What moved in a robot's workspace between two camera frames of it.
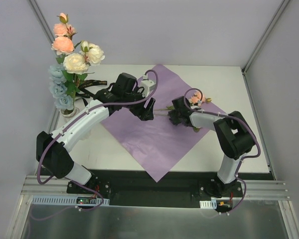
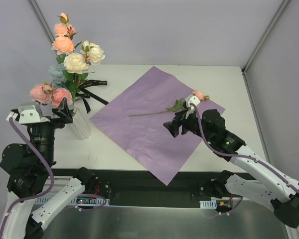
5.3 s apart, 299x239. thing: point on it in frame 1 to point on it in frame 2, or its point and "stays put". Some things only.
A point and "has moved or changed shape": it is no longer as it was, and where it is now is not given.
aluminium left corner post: (42, 19) stays put
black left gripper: (141, 109) to (43, 123)
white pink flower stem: (76, 65) stays put
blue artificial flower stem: (58, 88) stays put
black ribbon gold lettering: (82, 93) stays put
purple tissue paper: (157, 144) has moved or changed shape
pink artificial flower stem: (168, 108) to (45, 93)
